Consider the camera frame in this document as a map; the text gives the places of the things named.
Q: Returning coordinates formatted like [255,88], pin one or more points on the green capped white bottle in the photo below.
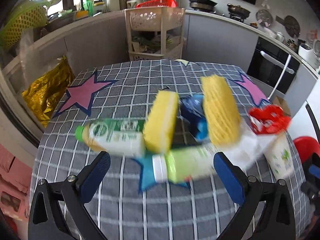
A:
[114,136]

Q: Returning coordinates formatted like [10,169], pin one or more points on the cardboard box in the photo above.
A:
[282,104]

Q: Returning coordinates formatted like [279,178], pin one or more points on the gold foil bag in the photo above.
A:
[44,94]

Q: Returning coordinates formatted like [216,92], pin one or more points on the green dish soap bottle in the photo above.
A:
[88,6]

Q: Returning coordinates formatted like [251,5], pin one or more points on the black wok on stove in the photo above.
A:
[202,5]

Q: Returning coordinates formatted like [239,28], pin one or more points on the green plastic colander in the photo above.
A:
[27,14]

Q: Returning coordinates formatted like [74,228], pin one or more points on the yellow sponge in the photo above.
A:
[159,127]

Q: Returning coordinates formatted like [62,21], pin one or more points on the red trash bin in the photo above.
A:
[306,147]

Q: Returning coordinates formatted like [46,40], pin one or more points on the black built-in oven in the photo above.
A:
[267,72]

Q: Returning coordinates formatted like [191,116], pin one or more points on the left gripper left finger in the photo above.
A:
[46,220]

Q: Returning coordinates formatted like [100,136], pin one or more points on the beige plastic storage rack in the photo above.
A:
[154,33]

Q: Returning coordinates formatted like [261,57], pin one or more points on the red plastic bag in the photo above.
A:
[270,119]

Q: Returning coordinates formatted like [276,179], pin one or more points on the red plastic basket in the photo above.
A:
[157,3]

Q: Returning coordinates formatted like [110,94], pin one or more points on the blue snack wrapper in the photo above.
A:
[192,111]

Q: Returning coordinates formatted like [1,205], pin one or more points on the white paper tissue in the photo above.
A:
[248,148]

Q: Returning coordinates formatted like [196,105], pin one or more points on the white refrigerator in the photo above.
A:
[305,123]

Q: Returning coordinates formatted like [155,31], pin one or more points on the grey checked tablecloth with stars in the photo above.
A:
[129,203]

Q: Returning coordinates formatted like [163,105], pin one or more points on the green white plastic bottle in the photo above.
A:
[181,165]

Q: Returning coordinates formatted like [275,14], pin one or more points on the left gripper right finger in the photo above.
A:
[277,220]

